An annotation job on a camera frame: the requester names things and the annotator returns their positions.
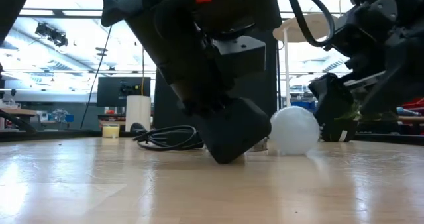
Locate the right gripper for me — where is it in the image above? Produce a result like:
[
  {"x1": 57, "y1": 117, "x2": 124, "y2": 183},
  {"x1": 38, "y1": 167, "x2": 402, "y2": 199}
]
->
[{"x1": 307, "y1": 0, "x2": 424, "y2": 125}]

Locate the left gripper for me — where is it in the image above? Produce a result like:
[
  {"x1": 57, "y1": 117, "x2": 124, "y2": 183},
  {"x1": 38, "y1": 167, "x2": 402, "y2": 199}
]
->
[{"x1": 125, "y1": 0, "x2": 273, "y2": 165}]

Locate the chrome table lamp base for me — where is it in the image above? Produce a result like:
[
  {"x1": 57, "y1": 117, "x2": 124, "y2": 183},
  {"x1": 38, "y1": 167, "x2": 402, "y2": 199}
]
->
[{"x1": 254, "y1": 137, "x2": 269, "y2": 152}]

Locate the frosted round globe lightbulb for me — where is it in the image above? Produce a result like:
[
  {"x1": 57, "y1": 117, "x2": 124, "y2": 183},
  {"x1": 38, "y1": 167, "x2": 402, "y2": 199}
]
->
[{"x1": 269, "y1": 105, "x2": 321, "y2": 156}]

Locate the red storage bin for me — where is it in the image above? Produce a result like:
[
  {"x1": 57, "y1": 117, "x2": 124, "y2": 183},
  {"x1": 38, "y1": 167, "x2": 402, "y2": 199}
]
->
[{"x1": 401, "y1": 97, "x2": 424, "y2": 111}]

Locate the blue storage bin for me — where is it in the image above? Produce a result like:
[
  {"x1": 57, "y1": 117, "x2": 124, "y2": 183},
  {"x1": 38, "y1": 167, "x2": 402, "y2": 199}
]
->
[{"x1": 290, "y1": 99, "x2": 316, "y2": 113}]

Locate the white cylinder container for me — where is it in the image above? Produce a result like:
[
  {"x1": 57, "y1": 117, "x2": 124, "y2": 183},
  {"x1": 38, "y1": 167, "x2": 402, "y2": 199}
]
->
[{"x1": 125, "y1": 95, "x2": 152, "y2": 133}]

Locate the small yellow candle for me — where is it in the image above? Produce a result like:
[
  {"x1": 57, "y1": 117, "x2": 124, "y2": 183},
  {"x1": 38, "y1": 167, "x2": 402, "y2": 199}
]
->
[{"x1": 101, "y1": 123, "x2": 121, "y2": 139}]

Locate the black computer monitor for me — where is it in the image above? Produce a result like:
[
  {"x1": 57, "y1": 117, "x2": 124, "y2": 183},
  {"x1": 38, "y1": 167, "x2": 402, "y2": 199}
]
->
[{"x1": 96, "y1": 76, "x2": 152, "y2": 108}]

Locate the black ceiling spotlight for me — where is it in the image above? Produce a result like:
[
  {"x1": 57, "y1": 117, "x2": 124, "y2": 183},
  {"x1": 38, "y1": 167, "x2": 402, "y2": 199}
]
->
[{"x1": 34, "y1": 21, "x2": 69, "y2": 48}]

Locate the wooden background table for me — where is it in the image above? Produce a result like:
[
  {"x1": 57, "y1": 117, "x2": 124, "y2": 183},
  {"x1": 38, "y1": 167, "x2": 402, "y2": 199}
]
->
[{"x1": 0, "y1": 107, "x2": 38, "y2": 129}]

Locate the black lamp power cable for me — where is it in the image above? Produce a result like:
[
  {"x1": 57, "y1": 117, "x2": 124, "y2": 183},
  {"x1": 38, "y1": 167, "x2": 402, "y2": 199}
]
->
[{"x1": 131, "y1": 124, "x2": 205, "y2": 152}]

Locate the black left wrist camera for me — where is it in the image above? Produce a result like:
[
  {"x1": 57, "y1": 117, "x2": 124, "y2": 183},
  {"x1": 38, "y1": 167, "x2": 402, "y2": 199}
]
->
[{"x1": 211, "y1": 34, "x2": 267, "y2": 85}]

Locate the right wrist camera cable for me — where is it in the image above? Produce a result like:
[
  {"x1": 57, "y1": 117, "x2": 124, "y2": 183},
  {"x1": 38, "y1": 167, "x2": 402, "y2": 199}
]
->
[{"x1": 281, "y1": 0, "x2": 336, "y2": 48}]

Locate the thin black hanging cable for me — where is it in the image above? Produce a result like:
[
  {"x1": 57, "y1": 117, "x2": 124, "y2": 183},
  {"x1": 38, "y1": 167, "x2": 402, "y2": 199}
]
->
[{"x1": 80, "y1": 24, "x2": 113, "y2": 129}]

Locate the black aluminium table frame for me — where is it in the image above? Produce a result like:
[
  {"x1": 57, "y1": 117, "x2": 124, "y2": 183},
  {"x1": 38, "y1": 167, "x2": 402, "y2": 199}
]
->
[{"x1": 0, "y1": 109, "x2": 424, "y2": 145}]

